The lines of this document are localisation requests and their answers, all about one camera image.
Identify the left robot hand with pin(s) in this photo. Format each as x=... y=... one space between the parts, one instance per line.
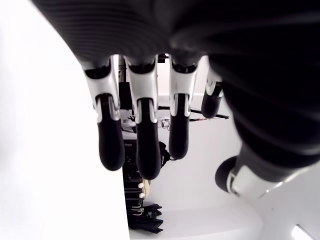
x=225 y=37

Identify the silver humanoid robot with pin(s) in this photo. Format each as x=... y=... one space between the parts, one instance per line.
x=163 y=123

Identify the black backpack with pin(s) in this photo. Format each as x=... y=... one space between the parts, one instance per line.
x=163 y=156

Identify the beige padded object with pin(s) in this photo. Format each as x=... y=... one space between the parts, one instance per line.
x=146 y=190

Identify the rectangular ceiling light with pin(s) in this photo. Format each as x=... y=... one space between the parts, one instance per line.
x=306 y=232

